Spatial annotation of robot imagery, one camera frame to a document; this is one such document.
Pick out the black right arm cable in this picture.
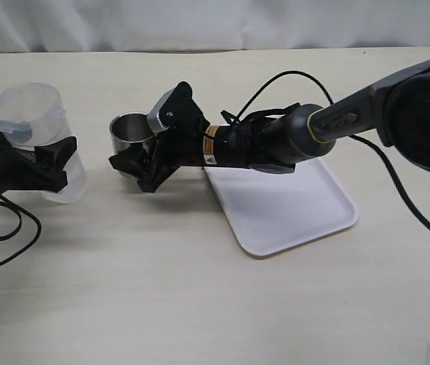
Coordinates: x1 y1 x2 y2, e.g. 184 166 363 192
220 70 430 250

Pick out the stainless steel cup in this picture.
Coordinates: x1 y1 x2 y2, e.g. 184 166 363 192
109 111 157 155

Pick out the clear plastic water pitcher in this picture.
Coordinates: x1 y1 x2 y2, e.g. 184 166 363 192
0 83 87 204

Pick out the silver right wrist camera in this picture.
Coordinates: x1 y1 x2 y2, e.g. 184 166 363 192
147 88 174 135

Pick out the white backdrop curtain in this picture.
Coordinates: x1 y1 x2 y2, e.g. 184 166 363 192
0 1 430 53

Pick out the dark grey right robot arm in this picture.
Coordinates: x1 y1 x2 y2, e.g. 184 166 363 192
109 59 430 192

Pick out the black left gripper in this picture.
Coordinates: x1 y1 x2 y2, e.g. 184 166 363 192
0 132 77 195

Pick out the white rectangular plastic tray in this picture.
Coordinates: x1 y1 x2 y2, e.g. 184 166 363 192
205 158 359 259

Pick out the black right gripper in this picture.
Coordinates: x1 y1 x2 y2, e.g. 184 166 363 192
109 81 209 193

